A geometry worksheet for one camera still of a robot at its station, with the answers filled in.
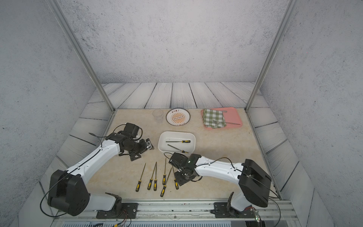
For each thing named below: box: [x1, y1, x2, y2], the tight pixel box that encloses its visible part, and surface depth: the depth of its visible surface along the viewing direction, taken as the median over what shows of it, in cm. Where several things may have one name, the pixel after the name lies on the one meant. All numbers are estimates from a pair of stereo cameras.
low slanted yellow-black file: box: [160, 167, 173, 198], surface depth 81 cm
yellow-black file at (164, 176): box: [162, 157, 167, 186], surface depth 85 cm
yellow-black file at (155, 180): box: [153, 161, 158, 192], surface depth 83 cm
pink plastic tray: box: [200, 106, 243, 131], surface depth 116 cm
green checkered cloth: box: [202, 108, 227, 129], surface depth 114 cm
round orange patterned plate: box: [165, 107, 191, 127], surface depth 117 cm
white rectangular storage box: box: [157, 130, 197, 157], surface depth 100 cm
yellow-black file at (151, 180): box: [147, 161, 157, 191], surface depth 84 cm
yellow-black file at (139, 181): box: [135, 162, 147, 193], surface depth 82 cm
